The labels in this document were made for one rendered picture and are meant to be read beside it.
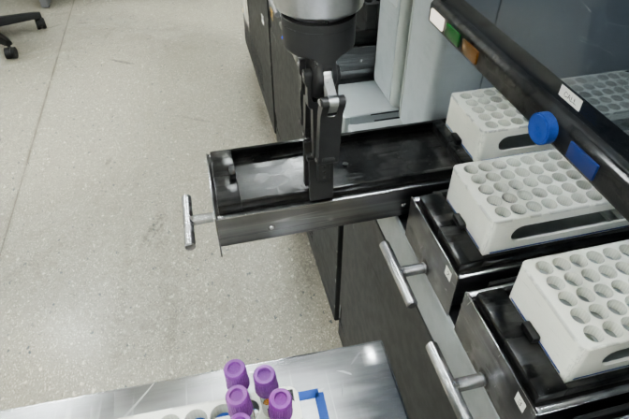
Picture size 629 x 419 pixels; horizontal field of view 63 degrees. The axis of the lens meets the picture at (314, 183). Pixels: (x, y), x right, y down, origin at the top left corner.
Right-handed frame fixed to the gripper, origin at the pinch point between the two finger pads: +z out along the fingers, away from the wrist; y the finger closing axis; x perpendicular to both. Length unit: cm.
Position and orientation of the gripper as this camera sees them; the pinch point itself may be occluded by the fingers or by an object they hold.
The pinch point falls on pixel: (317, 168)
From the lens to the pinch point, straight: 64.0
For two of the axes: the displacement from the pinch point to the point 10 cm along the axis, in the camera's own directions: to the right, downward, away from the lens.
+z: 0.0, 7.6, 6.5
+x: -9.7, 1.6, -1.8
